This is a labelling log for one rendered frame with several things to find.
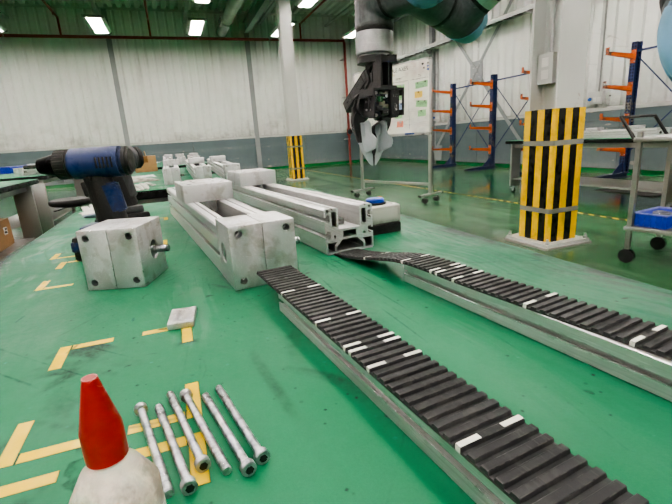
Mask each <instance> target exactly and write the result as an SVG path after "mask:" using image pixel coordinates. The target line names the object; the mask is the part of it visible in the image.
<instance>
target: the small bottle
mask: <svg viewBox="0 0 672 504"><path fill-rule="evenodd" d="M78 437H79V441H80V445H81V449H82V453H83V457H84V461H85V465H86V466H85V467H84V468H83V470H82V471H81V473H80V475H79V478H78V480H77V483H76V485H75V488H74V490H73V493H72V495H71V498H70V501H69V504H167V503H166V498H165V494H164V490H163V486H162V481H161V476H160V472H159V469H158V467H157V466H156V465H155V464H154V463H153V462H151V461H150V460H149V459H147V458H146V457H145V456H143V455H142V454H141V453H139V452H138V451H136V450H135V449H132V448H129V445H128V441H127V436H126V432H125V427H124V423H123V419H122V417H121V415H120V414H119V412H118V410H117V409H116V407H115V405H114V403H113V402H112V400H111V398H110V396H109V395H108V393H107V391H106V389H105V388H104V386H103V384H102V382H101V381H100V379H99V377H98V375H97V374H89V375H86V376H84V377H83V378H82V379H81V387H80V409H79V430H78Z"/></svg>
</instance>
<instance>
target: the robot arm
mask: <svg viewBox="0 0 672 504"><path fill-rule="evenodd" d="M500 1H501V0H354V6H355V48H356V56H357V65H358V66H362V67H365V70H363V72H362V73H361V75H360V77H359V78H358V80H357V81H356V83H355V85H354V86H353V88H352V89H351V91H350V93H349V94H348V96H347V97H346V99H345V101H344V102H343V105H344V108H345V110H346V113H351V127H352V130H353V133H354V136H355V138H356V141H357V142H358V144H359V147H360V149H361V151H362V153H363V155H364V156H365V158H366V160H367V161H368V162H369V164H370V165H376V164H377V163H378V161H379V159H380V157H381V155H382V152H383V151H384V150H386V149H388V148H390V147H391V146H392V144H393V138H392V137H391V136H390V135H389V134H388V132H387V131H388V129H389V127H390V124H391V118H397V117H398V116H399V115H404V87H397V85H393V65H392V63H396V62H397V55H396V54H393V43H394V41H393V32H394V19H395V18H398V17H401V16H404V15H411V16H413V17H415V18H416V19H418V20H420V21H422V22H423V23H425V24H427V25H429V26H430V27H432V28H434V29H436V30H437V31H439V32H441V33H442V34H444V35H445V36H446V37H447V38H449V39H452V40H454V41H456V42H460V43H463V44H467V43H471V42H473V41H475V40H476V39H477V38H479V37H480V35H481V34H482V32H483V30H484V28H486V25H487V22H488V12H489V11H490V10H491V9H492V8H494V7H495V6H496V5H497V4H498V3H499V2H500ZM659 6H660V11H661V19H660V22H659V26H658V31H657V49H658V54H659V59H660V62H661V65H662V67H663V69H664V71H665V73H666V75H667V76H668V78H669V79H670V80H671V81H672V0H659ZM392 54H393V55H392ZM399 96H402V109H400V110H399ZM368 118H369V119H370V118H373V119H374V120H375V121H378V122H376V123H375V124H374V125H373V126H372V127H371V123H370V121H369V120H367V119H368Z"/></svg>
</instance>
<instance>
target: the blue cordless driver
mask: <svg viewBox="0 0 672 504"><path fill-rule="evenodd" d="M23 169H37V171H38V172H39V173H40V174H45V175H51V176H57V178H59V179H60V180H67V179H73V178H74V179H76V180H78V179H83V180H84V182H81V186H82V189H83V192H84V194H85V196H86V197H90V200H91V203H92V206H93V209H94V212H95V214H96V217H97V220H98V222H92V223H89V224H87V225H85V226H83V227H80V228H79V230H81V229H84V228H87V227H89V226H92V225H94V224H97V223H100V222H102V221H105V220H109V219H124V218H128V215H127V213H126V210H127V209H126V208H128V207H127V204H126V201H125V198H124V196H123V193H122V190H121V187H120V184H119V182H116V181H114V180H113V177H120V176H125V175H132V174H133V172H134V171H135V158H134V154H133V152H132V150H131V149H130V148H128V146H122V147H120V146H119V145H117V146H101V147H85V148H70V149H69V150H67V149H66V150H55V151H53V153H52V155H48V156H45V157H42V158H39V159H37V160H36V162H35V165H25V166H23ZM70 245H71V249H72V252H73V253H75V258H76V260H77V261H82V258H81V254H80V249H79V245H78V241H77V236H76V237H74V238H72V243H71V244H70Z"/></svg>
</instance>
